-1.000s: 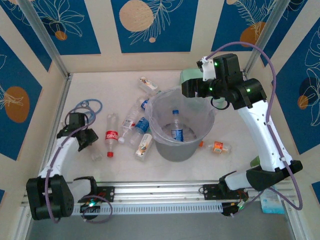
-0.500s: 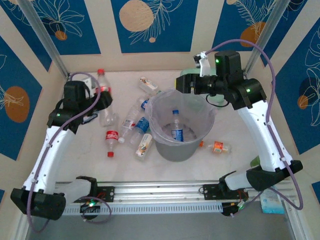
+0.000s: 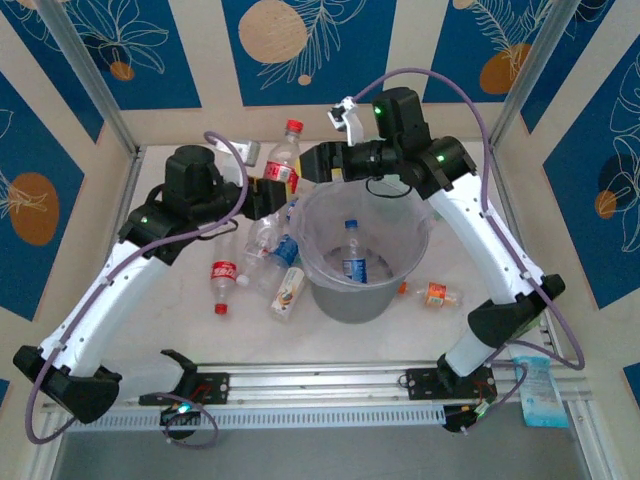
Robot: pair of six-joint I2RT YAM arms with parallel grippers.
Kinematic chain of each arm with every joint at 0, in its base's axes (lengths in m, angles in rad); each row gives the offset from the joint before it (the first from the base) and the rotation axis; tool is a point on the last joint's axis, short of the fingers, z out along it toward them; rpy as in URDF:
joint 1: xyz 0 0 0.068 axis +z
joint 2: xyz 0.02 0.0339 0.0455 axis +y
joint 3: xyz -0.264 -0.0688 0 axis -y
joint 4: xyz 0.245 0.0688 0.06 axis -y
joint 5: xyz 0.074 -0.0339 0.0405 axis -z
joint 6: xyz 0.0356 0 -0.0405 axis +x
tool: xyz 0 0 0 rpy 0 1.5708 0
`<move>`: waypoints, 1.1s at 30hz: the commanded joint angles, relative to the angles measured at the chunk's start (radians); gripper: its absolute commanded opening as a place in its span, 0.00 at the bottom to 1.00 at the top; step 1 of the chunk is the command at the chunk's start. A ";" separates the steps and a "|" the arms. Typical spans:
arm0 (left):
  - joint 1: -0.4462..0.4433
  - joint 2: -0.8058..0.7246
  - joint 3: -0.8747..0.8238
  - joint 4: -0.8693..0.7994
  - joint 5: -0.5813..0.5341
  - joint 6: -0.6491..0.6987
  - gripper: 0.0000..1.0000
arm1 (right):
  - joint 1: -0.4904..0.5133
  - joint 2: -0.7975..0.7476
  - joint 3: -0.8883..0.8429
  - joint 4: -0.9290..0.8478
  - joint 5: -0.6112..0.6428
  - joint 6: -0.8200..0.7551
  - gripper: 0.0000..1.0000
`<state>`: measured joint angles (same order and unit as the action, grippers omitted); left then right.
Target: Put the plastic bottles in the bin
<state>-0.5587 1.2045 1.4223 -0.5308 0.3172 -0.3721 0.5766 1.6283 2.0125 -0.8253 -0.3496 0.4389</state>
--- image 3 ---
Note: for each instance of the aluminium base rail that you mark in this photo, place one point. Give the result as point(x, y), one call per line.
point(310, 382)

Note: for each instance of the red cap cola bottle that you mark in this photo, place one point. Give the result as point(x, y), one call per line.
point(223, 272)
point(280, 170)

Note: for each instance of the aluminium side rail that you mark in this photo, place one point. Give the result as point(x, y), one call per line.
point(131, 180)
point(515, 225)

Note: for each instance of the grey waste bin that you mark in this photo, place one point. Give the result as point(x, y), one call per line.
point(350, 312)

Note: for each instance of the blue label water bottle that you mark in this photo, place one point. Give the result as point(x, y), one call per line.
point(285, 250)

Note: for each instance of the crushed clear plastic bottle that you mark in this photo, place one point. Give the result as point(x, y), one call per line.
point(272, 222)

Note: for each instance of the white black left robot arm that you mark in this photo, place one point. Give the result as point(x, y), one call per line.
point(100, 310)

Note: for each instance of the long black mounting plate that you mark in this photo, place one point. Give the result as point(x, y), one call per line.
point(422, 385)

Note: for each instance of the control board green light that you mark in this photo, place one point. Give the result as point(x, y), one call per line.
point(180, 410)
point(467, 412)

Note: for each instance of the aluminium frame post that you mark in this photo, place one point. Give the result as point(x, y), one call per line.
point(527, 75)
point(90, 75)

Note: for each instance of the clear plastic bin liner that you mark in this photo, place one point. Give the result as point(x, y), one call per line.
point(310, 225)

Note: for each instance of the small black mounting plate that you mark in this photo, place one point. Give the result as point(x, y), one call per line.
point(215, 387)

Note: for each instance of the blue white packet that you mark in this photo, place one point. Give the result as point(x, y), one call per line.
point(542, 395)

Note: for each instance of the blue cap blue label bottle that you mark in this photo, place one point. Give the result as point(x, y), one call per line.
point(355, 270)

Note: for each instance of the white orange label bottle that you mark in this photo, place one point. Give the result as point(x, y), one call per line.
point(287, 295)

